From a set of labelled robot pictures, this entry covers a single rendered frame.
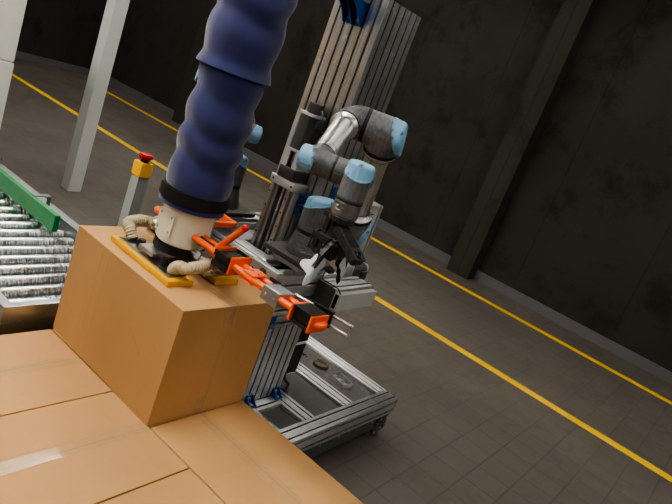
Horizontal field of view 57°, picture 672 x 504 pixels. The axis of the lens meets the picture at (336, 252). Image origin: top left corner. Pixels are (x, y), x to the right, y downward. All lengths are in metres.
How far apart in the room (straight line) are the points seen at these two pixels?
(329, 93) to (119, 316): 1.17
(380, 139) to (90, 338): 1.16
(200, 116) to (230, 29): 0.27
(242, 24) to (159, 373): 1.04
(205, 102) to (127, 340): 0.77
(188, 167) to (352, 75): 0.83
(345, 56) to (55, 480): 1.75
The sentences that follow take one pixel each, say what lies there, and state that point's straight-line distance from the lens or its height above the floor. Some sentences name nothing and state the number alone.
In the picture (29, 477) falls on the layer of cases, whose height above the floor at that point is 0.54.
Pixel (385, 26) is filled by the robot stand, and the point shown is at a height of 1.93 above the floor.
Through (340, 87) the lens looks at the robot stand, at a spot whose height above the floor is 1.66.
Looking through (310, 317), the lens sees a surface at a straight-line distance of 1.68.
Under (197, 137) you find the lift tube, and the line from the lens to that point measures 1.95.
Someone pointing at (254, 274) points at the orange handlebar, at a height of 1.09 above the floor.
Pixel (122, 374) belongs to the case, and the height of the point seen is 0.62.
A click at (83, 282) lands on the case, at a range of 2.25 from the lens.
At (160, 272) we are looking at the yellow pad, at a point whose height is 0.96.
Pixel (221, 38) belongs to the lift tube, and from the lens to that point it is 1.91.
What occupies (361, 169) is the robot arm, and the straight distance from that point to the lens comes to 1.60.
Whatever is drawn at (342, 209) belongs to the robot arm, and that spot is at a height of 1.39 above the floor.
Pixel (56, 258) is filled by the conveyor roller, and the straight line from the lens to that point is 3.00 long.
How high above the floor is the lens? 1.71
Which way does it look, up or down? 15 degrees down
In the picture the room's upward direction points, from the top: 21 degrees clockwise
